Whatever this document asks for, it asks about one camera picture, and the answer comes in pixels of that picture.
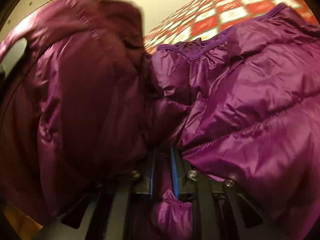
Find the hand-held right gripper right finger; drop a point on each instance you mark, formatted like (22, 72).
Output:
(175, 177)

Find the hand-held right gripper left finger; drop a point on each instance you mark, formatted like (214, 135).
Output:
(151, 180)

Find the purple down jacket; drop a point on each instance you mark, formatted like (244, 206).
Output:
(237, 105)

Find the red checkered quilt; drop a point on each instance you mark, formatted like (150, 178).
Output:
(207, 25)

